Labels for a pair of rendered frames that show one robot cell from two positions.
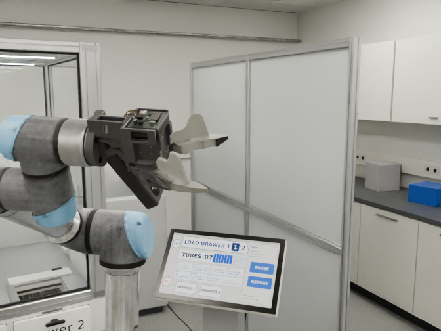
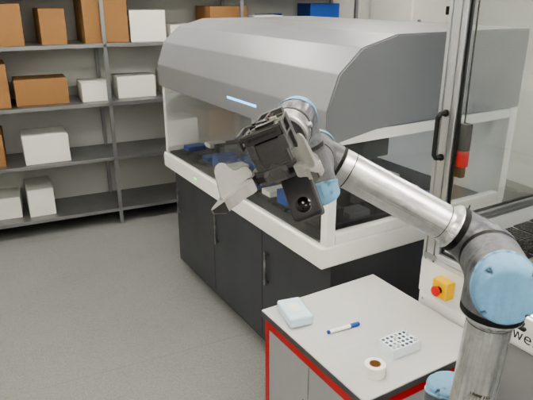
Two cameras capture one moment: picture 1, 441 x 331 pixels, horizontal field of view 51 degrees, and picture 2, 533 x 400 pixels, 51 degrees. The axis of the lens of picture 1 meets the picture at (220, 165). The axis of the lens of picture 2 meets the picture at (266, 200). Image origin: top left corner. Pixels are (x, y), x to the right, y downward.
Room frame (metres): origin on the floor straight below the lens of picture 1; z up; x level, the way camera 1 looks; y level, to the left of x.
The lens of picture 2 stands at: (0.69, -0.65, 1.93)
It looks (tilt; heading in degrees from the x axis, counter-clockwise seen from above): 20 degrees down; 90
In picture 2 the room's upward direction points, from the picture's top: straight up
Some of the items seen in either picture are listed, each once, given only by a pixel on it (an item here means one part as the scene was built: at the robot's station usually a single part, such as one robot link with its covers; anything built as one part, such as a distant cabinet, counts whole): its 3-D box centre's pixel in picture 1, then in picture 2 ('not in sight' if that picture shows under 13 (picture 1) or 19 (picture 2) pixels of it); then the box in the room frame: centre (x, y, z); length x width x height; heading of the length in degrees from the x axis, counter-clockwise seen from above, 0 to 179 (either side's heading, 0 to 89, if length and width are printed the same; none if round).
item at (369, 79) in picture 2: not in sight; (310, 174); (0.96, 2.60, 0.89); 1.86 x 1.21 x 1.78; 121
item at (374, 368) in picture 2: not in sight; (374, 368); (1.04, 0.85, 0.78); 0.07 x 0.07 x 0.04
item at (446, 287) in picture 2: not in sight; (442, 288); (1.36, 1.21, 0.88); 0.07 x 0.05 x 0.07; 121
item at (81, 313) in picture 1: (54, 326); not in sight; (1.71, 0.67, 0.87); 0.29 x 0.02 x 0.11; 121
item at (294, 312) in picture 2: not in sight; (294, 312); (0.80, 1.19, 0.78); 0.15 x 0.10 x 0.04; 109
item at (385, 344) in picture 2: not in sight; (398, 344); (1.15, 0.99, 0.78); 0.12 x 0.08 x 0.04; 29
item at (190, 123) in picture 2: not in sight; (310, 136); (0.95, 2.58, 1.13); 1.78 x 1.14 x 0.45; 121
